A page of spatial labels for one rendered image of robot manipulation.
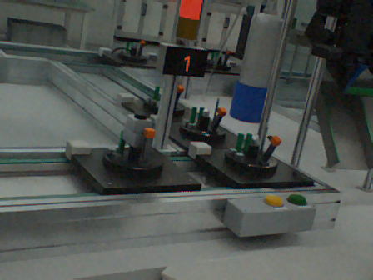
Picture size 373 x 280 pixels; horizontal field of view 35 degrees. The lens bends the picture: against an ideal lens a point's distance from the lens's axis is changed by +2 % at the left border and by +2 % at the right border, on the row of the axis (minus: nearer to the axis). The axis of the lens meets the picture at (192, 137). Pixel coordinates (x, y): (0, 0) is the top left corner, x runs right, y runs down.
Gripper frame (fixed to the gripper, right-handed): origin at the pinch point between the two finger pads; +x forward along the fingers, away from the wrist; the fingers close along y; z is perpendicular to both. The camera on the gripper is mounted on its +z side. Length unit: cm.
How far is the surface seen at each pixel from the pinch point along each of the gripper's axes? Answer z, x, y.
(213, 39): 817, 98, -509
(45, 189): 20, 34, 59
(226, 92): 137, 37, -69
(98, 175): 14, 28, 50
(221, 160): 22.3, 28.4, 12.0
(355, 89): 11.9, 5.0, -17.4
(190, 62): 29.0, 4.9, 22.9
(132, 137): 17.8, 20.8, 41.2
